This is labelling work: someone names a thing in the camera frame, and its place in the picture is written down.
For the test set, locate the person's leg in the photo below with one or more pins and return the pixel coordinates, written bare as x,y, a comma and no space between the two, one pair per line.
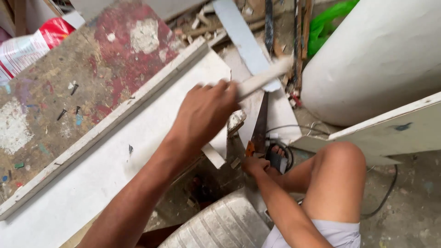
332,182

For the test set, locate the person's left fingers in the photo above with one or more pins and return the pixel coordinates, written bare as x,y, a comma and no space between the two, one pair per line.
220,89

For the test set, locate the light blue plank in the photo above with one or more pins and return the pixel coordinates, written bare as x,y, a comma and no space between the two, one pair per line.
243,38

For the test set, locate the white wooden stick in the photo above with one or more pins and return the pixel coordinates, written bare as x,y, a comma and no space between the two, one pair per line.
263,78

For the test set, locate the small dusty wood block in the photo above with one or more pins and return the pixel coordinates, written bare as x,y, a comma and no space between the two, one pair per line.
236,121

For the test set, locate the white board offcut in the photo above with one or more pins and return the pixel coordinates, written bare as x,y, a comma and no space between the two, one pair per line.
284,117

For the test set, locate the dusty white ribbed stool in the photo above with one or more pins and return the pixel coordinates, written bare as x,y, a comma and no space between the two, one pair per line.
220,224

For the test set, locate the black sandal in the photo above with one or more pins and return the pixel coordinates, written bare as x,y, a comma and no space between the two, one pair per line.
277,161

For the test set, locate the long white board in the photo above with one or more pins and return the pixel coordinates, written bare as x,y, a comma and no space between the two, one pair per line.
103,179

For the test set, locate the person's right fingers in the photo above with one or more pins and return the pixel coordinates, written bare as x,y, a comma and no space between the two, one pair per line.
253,161

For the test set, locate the light grey shorts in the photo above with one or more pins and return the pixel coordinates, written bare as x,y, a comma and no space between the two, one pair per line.
334,234

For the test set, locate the white panel with blue mark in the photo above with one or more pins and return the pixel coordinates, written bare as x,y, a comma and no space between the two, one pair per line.
389,137

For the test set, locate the person's right hand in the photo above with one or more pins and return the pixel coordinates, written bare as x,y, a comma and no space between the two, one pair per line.
255,167

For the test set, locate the person's left hand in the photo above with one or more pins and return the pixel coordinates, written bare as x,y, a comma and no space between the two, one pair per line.
201,115

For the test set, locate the white wooden batten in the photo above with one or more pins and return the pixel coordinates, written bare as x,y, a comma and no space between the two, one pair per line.
103,125

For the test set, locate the green plastic bag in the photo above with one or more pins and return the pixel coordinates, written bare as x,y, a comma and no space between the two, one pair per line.
322,24

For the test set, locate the red and white sack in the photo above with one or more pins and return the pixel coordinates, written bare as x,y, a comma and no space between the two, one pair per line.
31,46

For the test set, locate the large white cylinder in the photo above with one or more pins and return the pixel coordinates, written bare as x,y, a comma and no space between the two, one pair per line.
372,62

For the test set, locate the heap of wood scraps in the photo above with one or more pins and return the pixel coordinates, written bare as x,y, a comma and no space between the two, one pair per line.
206,24

